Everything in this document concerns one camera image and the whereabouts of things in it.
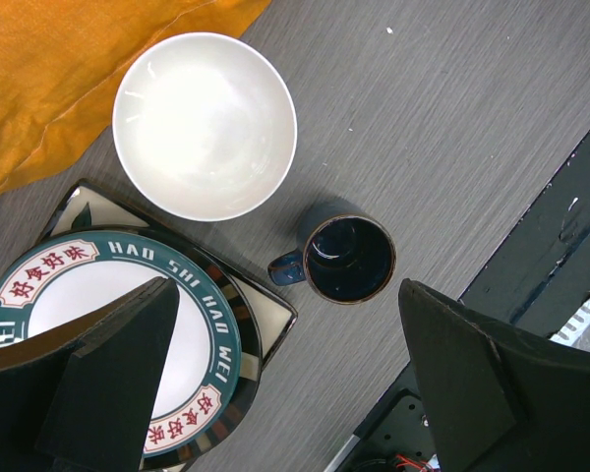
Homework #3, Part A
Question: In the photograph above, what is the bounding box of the orange Mickey Mouse pillow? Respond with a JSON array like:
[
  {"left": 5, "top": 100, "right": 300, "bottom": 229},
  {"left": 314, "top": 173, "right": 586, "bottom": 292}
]
[{"left": 0, "top": 0, "right": 268, "bottom": 195}]

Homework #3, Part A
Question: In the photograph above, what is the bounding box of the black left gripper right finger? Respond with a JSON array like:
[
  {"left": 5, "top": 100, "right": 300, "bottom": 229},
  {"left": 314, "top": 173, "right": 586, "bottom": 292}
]
[{"left": 398, "top": 278, "right": 590, "bottom": 471}]

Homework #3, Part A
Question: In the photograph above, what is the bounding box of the square floral ceramic plate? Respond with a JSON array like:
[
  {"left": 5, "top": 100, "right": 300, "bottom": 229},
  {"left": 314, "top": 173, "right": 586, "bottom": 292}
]
[{"left": 35, "top": 177, "right": 299, "bottom": 472}]

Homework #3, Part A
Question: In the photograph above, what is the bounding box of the white green-rim round plate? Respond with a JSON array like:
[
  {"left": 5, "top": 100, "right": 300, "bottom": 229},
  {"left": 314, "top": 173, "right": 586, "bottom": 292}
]
[{"left": 0, "top": 229, "right": 242, "bottom": 459}]

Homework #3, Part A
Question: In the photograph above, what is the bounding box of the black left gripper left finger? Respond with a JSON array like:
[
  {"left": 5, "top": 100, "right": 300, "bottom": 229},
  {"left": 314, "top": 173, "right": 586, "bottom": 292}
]
[{"left": 0, "top": 277, "right": 179, "bottom": 471}]

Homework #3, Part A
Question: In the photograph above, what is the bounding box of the black striped-rim round plate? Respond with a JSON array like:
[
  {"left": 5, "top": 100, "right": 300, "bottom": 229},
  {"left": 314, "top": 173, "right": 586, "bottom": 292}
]
[{"left": 33, "top": 223, "right": 264, "bottom": 466}]

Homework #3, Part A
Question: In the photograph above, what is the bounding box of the white ribbed bowl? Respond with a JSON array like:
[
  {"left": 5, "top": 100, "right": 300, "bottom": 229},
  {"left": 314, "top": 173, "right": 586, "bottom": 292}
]
[{"left": 111, "top": 32, "right": 298, "bottom": 222}]

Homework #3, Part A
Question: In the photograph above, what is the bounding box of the white slotted cable duct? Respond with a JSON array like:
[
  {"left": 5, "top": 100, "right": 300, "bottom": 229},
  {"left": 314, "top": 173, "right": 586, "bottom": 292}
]
[{"left": 548, "top": 277, "right": 590, "bottom": 353}]

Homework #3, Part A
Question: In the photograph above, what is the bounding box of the blue mug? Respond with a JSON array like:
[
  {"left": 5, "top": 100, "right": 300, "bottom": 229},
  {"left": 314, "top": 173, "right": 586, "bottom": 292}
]
[{"left": 267, "top": 198, "right": 396, "bottom": 305}]

